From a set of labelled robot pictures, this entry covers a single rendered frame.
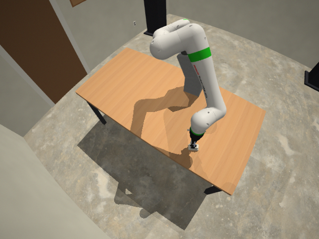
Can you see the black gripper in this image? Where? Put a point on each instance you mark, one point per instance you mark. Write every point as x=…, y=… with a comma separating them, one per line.
x=193, y=141

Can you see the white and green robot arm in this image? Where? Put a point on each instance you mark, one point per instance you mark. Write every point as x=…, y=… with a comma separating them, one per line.
x=190, y=39

